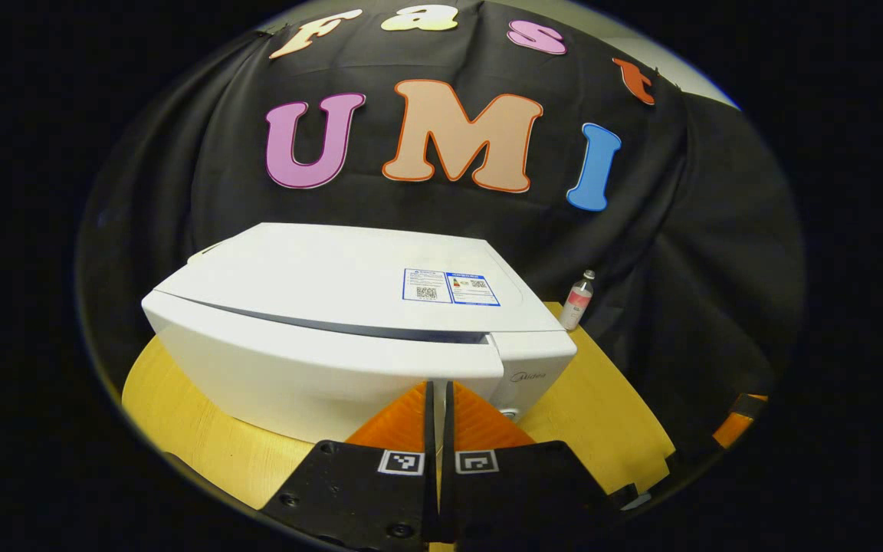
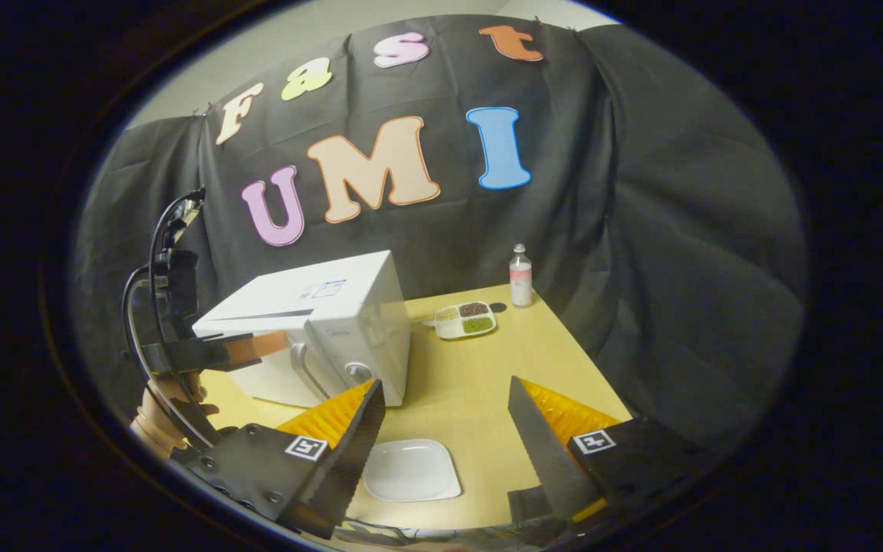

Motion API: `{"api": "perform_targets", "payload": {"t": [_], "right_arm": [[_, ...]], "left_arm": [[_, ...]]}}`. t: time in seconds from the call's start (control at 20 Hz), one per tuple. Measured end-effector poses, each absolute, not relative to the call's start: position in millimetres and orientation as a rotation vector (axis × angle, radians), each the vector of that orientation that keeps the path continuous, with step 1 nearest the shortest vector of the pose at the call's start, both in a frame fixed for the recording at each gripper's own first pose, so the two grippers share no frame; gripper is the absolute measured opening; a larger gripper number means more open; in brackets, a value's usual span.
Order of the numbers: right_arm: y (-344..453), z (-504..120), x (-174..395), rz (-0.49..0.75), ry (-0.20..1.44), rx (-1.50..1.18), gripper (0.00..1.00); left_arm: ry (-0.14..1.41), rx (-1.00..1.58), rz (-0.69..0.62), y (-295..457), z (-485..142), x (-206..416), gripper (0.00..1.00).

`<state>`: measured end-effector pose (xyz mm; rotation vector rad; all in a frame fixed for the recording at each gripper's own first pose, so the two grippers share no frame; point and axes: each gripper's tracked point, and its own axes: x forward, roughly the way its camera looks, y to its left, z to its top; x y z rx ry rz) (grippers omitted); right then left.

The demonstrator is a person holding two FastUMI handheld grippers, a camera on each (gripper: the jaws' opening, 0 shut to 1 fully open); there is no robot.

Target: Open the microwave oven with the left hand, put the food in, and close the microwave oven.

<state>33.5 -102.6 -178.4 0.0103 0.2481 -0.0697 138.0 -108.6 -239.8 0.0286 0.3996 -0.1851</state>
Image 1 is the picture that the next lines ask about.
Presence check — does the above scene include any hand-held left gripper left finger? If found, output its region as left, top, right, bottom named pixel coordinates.
left=260, top=379, right=440, bottom=549

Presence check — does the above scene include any white microwave oven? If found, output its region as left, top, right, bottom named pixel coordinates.
left=141, top=222, right=579, bottom=445

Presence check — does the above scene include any small clear bottle pink label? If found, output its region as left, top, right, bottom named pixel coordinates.
left=560, top=269, right=596, bottom=332

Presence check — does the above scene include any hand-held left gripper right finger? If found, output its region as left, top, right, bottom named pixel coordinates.
left=441, top=379, right=626, bottom=547

